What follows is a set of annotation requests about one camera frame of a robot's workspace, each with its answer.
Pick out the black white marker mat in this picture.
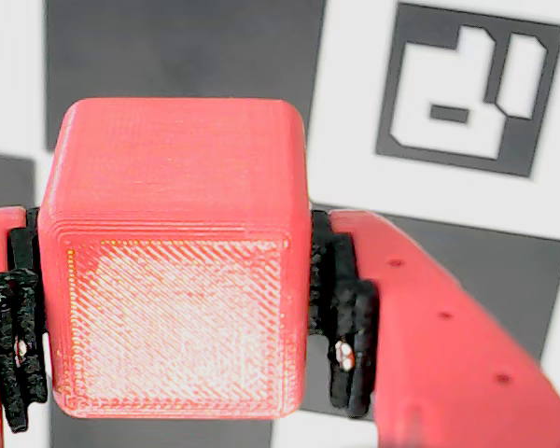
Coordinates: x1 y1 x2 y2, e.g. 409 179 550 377
0 0 560 448

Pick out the red cube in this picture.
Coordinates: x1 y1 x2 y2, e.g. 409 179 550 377
36 96 312 420

